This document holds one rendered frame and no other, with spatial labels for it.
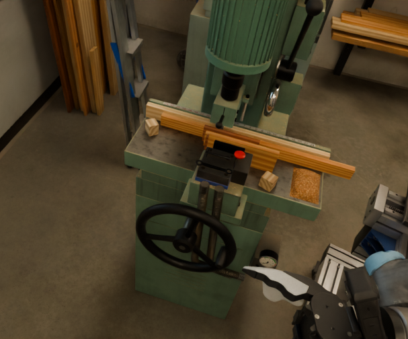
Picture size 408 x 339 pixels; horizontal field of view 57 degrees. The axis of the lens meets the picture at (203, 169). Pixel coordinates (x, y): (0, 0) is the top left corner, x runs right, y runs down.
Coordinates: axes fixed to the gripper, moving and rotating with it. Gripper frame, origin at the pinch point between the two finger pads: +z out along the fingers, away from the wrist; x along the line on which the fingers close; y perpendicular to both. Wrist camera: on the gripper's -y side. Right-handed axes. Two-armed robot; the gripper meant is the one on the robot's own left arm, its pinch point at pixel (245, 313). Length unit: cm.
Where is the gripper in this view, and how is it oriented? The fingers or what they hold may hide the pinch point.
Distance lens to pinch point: 51.0
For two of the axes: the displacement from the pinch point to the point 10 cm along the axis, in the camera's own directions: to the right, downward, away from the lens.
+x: 0.1, -6.2, 7.8
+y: -1.4, 7.7, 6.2
